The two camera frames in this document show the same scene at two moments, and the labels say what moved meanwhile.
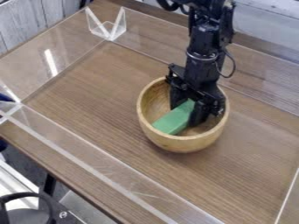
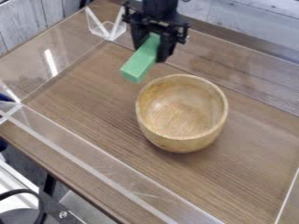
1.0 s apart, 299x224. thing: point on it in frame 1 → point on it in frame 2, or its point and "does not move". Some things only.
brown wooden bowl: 153,107 does not move
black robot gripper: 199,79 → 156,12
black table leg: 49,185 does not move
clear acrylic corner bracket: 107,30 does not move
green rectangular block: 175,120 → 140,63
